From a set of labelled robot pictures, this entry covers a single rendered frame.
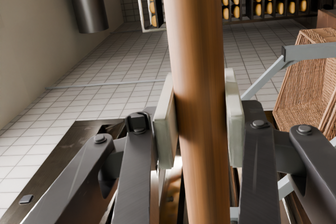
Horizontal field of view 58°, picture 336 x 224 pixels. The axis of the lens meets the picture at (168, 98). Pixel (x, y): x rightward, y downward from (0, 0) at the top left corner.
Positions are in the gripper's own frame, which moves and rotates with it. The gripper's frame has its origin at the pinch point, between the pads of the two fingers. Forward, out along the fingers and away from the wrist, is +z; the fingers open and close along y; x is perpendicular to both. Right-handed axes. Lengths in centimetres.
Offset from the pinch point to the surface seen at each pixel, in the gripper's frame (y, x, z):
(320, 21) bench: 61, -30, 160
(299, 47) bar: 29, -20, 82
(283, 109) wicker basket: 40, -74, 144
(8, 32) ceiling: -141, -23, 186
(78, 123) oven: -87, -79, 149
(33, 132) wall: -114, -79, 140
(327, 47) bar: 37, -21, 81
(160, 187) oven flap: -20, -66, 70
